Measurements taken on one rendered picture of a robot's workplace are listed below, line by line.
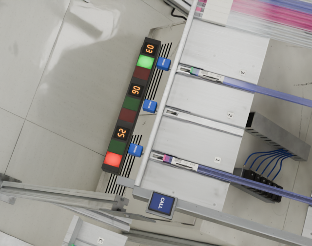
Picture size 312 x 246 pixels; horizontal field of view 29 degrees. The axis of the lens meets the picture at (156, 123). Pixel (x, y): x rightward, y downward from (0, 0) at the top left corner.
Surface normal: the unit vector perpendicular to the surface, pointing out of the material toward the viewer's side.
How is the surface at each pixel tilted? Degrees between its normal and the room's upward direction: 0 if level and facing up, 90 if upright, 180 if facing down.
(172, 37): 90
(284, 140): 0
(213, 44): 42
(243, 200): 0
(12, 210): 0
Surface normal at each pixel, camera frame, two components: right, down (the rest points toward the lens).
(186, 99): -0.04, -0.28
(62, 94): 0.62, -0.03
